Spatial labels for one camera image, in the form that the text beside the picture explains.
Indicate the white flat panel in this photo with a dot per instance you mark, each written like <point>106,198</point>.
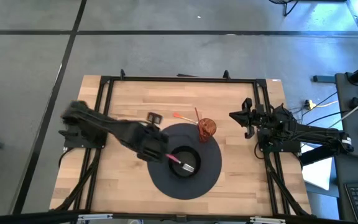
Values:
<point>317,174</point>

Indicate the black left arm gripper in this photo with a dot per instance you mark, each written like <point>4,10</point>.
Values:
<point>145,143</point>

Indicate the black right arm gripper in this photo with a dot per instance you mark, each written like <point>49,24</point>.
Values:
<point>256,118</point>

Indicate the yellow white power plug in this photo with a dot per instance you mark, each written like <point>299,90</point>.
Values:
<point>309,104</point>

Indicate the black bowl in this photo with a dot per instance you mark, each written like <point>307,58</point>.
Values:
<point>185,155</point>

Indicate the silver aluminium bracket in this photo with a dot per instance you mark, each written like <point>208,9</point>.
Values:
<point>267,220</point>
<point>95,216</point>

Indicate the orange translucent cup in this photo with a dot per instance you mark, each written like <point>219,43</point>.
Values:
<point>207,127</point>

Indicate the black table frame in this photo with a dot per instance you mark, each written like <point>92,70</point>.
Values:
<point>182,79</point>

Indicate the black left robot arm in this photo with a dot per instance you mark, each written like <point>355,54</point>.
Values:
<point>98,124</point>

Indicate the dark round woven placemat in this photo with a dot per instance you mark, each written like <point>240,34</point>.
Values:
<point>166,186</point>

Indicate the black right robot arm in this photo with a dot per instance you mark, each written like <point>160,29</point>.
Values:
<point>315,130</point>

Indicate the grey metal desk foot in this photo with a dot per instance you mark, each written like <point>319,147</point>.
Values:
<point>323,78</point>

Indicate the small black desk object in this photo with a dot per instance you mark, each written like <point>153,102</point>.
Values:
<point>356,102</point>

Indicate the dark desk with keyboard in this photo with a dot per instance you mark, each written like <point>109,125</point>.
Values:
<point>353,161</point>

